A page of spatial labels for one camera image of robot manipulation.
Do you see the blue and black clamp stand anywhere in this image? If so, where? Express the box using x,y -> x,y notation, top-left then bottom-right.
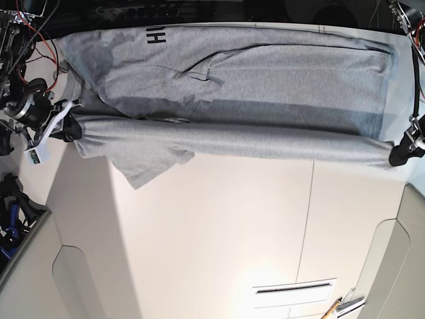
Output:
1,173 -> 48,270

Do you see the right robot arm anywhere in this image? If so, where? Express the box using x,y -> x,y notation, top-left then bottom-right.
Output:
1,1 -> 82,156

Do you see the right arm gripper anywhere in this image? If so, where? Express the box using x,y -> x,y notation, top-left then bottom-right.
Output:
6,94 -> 82,146

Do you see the grey T-shirt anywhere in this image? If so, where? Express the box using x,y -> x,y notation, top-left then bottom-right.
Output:
58,26 -> 396,188

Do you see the white table cable slot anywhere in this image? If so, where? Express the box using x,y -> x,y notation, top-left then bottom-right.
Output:
252,278 -> 337,308

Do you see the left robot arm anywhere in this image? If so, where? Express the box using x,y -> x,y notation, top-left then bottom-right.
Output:
388,1 -> 424,167

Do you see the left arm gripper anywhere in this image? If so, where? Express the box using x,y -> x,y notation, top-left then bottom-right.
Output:
388,115 -> 424,167

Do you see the black power strip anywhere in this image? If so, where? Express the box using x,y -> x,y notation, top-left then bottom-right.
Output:
95,1 -> 193,21

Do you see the wooden handled tool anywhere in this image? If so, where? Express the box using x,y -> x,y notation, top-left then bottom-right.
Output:
321,298 -> 342,319

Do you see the black device at left edge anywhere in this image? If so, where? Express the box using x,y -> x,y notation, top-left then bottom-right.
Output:
0,127 -> 14,156

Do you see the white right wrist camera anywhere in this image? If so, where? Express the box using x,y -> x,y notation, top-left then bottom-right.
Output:
24,141 -> 50,165

